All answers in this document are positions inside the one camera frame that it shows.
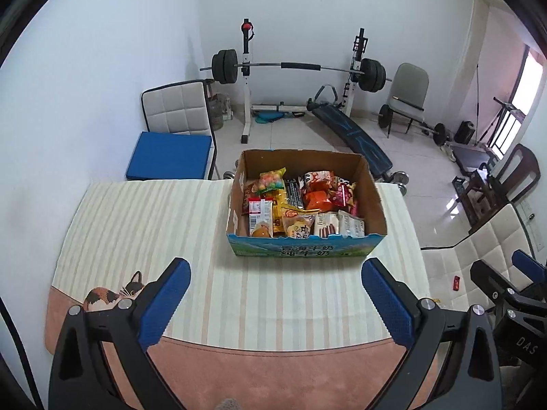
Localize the yellow panda snack bag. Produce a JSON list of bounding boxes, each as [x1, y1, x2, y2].
[[333, 178, 357, 214]]

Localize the orange chip bag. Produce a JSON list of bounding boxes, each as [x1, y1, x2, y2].
[[304, 191, 334, 212]]

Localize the yellow pastry packet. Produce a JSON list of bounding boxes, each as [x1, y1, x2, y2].
[[282, 213, 315, 239]]

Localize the colourful candy ball bag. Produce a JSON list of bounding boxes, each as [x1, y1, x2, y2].
[[256, 167, 286, 194]]

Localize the red white packet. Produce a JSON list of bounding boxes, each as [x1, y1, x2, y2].
[[249, 198, 274, 238]]

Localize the grey white snack packet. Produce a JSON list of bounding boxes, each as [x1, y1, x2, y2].
[[337, 210, 365, 239]]

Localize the orange panda snack bag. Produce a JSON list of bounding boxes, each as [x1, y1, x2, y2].
[[304, 170, 335, 193]]

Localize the small red packet on chair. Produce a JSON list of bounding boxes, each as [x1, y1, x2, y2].
[[452, 276, 460, 291]]

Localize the white padded chair right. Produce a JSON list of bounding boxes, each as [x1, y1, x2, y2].
[[422, 204, 532, 311]]

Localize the dark wooden chair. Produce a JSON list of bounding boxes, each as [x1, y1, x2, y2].
[[452, 143, 542, 233]]

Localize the floor barbell black plates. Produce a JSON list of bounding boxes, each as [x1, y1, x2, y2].
[[420, 122, 449, 146]]

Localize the striped cat table mat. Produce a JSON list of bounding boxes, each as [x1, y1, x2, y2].
[[44, 180, 404, 409]]

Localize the cardboard snack box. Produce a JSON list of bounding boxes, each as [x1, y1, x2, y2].
[[226, 149, 388, 257]]

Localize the grey folding chair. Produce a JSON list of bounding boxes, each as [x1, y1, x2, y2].
[[378, 63, 429, 133]]

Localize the barbell on white rack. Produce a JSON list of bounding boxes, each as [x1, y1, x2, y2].
[[199, 18, 391, 144]]

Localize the blue sit-up bench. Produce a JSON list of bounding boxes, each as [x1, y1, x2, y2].
[[306, 84, 393, 182]]

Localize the white chair blue cushion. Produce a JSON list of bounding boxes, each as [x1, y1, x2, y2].
[[125, 80, 220, 180]]

